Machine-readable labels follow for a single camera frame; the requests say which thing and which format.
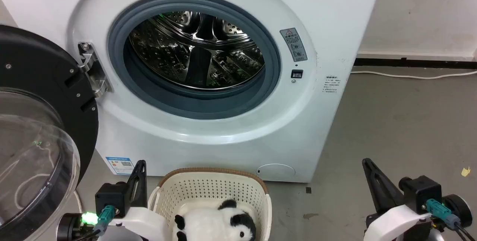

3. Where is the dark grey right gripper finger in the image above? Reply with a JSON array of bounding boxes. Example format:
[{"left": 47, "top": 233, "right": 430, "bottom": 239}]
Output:
[{"left": 362, "top": 158, "right": 405, "bottom": 215}]

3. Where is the chrome door hinge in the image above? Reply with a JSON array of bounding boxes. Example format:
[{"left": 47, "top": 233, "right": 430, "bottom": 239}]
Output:
[{"left": 77, "top": 42, "right": 113, "bottom": 98}]

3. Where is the black baseboard strip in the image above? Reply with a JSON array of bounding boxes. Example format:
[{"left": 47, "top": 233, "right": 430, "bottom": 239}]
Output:
[{"left": 353, "top": 58, "right": 477, "bottom": 70}]

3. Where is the small text sticker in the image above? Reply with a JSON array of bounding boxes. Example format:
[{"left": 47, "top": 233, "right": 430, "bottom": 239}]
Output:
[{"left": 322, "top": 76, "right": 342, "bottom": 94}]

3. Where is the grey warning sticker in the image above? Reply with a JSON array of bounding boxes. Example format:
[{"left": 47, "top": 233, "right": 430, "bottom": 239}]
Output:
[{"left": 279, "top": 28, "right": 308, "bottom": 63}]

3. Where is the black and white plush panda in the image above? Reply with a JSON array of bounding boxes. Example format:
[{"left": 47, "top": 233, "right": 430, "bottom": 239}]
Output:
[{"left": 172, "top": 199, "right": 257, "bottom": 241}]

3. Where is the blue energy label sticker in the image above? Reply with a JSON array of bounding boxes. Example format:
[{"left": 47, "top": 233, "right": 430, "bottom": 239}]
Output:
[{"left": 105, "top": 156, "right": 135, "bottom": 175}]

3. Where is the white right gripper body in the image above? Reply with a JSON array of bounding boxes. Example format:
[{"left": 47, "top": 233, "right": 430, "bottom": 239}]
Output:
[{"left": 364, "top": 203, "right": 433, "bottom": 241}]

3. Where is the teal-plug gripper cable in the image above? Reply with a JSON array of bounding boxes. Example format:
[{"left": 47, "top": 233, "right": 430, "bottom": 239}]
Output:
[
  {"left": 76, "top": 205, "right": 117, "bottom": 241},
  {"left": 424, "top": 199, "right": 477, "bottom": 241}
]

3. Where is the round filter cover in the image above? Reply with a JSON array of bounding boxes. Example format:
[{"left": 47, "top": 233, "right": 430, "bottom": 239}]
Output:
[{"left": 256, "top": 163, "right": 296, "bottom": 180}]

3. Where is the white front-load washing machine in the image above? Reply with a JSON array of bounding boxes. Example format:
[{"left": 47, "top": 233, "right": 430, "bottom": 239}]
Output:
[{"left": 0, "top": 0, "right": 385, "bottom": 183}]

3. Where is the black round washer door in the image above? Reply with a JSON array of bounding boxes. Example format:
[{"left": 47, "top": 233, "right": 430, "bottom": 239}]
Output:
[{"left": 0, "top": 25, "right": 99, "bottom": 241}]

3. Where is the white floor cable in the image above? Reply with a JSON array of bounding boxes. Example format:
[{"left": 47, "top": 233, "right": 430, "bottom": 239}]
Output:
[{"left": 350, "top": 70, "right": 477, "bottom": 80}]

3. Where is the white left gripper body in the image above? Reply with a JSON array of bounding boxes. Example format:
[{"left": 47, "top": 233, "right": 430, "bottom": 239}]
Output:
[{"left": 98, "top": 206, "right": 170, "bottom": 241}]

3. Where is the grey rubber door gasket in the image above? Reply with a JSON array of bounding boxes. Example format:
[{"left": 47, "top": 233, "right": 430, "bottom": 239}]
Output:
[{"left": 107, "top": 0, "right": 282, "bottom": 120}]

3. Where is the white perforated laundry basket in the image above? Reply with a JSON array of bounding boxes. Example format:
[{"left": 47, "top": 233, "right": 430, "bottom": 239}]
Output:
[{"left": 148, "top": 167, "right": 272, "bottom": 241}]

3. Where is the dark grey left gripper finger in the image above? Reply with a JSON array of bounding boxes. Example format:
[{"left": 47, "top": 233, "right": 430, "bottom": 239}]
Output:
[{"left": 125, "top": 160, "right": 147, "bottom": 209}]

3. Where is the steel washing machine drum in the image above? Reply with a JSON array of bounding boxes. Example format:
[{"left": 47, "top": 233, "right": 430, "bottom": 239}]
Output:
[{"left": 128, "top": 11, "right": 265, "bottom": 90}]

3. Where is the teal-plug left gripper cable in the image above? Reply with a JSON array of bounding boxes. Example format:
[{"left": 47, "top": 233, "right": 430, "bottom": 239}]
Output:
[{"left": 76, "top": 205, "right": 117, "bottom": 241}]

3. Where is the teal-plug right gripper cable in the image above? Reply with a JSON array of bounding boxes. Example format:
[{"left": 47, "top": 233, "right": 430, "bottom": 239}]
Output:
[{"left": 424, "top": 199, "right": 477, "bottom": 241}]

